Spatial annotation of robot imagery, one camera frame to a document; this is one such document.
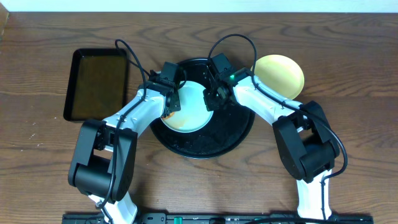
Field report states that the pale green plate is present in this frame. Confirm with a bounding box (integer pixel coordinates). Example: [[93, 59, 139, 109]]
[[161, 81, 213, 133]]

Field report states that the yellow plate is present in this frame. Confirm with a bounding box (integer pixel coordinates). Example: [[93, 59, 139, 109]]
[[254, 55, 305, 100]]

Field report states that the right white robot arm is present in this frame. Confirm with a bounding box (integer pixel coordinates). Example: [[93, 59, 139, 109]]
[[203, 54, 340, 220]]

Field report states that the black rectangular water tray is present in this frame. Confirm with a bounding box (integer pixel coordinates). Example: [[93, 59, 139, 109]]
[[63, 48, 129, 121]]

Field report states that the orange and green sponge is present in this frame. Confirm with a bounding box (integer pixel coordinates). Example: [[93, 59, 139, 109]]
[[161, 112, 175, 120]]

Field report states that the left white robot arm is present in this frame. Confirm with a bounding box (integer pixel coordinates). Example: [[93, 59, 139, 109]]
[[68, 62, 184, 223]]

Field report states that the round black serving tray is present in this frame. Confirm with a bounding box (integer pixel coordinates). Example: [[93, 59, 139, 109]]
[[150, 58, 255, 159]]

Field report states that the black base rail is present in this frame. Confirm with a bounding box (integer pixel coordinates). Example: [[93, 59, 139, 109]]
[[62, 213, 374, 224]]

